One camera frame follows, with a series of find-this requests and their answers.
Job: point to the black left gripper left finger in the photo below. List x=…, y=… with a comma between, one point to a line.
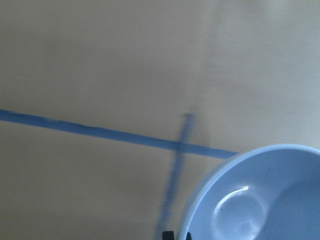
x=168, y=235

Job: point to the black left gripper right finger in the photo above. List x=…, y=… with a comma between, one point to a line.
x=188, y=236

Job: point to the blue bowl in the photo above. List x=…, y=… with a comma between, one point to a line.
x=270, y=193

